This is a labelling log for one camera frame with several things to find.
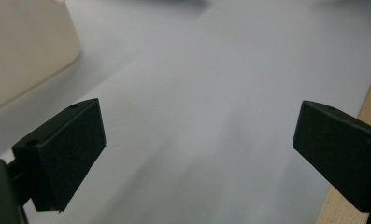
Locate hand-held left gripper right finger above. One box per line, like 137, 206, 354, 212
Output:
292, 100, 371, 224

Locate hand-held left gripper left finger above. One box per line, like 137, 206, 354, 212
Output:
6, 98, 107, 213

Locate cream plastic container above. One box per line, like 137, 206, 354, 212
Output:
0, 0, 82, 117

